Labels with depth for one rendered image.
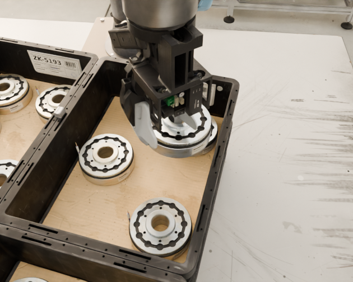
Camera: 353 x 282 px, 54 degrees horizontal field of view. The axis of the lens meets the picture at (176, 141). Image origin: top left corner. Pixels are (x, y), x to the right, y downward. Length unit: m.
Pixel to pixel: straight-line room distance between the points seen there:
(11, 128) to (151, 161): 0.31
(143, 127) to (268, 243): 0.41
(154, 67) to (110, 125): 0.37
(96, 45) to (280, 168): 0.60
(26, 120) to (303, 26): 2.24
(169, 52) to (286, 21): 2.44
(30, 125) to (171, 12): 0.54
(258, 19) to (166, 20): 2.40
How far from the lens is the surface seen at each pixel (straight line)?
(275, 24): 2.70
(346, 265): 0.80
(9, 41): 0.89
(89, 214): 0.64
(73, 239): 0.51
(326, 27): 2.79
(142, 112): 0.46
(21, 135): 0.80
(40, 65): 0.87
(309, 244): 0.79
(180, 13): 0.34
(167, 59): 0.35
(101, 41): 1.06
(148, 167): 0.68
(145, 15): 0.34
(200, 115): 0.53
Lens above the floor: 1.38
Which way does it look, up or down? 51 degrees down
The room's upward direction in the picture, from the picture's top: straight up
